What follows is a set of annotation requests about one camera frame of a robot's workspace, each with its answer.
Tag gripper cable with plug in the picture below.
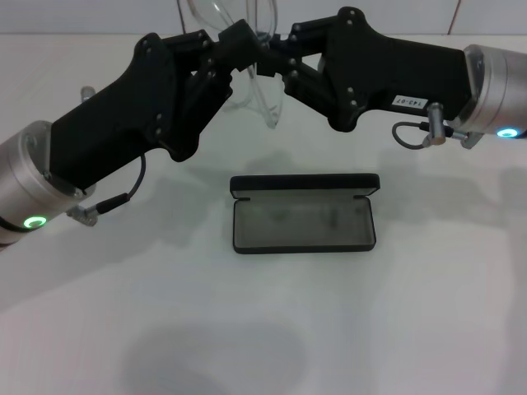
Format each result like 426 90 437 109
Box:
391 121 481 150
67 153 148 227

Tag left gripper cable with plug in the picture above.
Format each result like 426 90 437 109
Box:
67 153 148 227

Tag clear transparent glasses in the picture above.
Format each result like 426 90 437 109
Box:
187 0 286 130

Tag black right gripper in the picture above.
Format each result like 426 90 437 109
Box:
255 7 473 132

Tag right gripper metal connector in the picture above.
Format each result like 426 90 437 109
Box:
422 102 449 147

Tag black glasses case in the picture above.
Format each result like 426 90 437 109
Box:
229 173 380 255

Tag right gripper cable with plug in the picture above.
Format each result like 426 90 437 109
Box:
391 121 481 150

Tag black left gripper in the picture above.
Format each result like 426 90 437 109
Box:
48 34 257 163

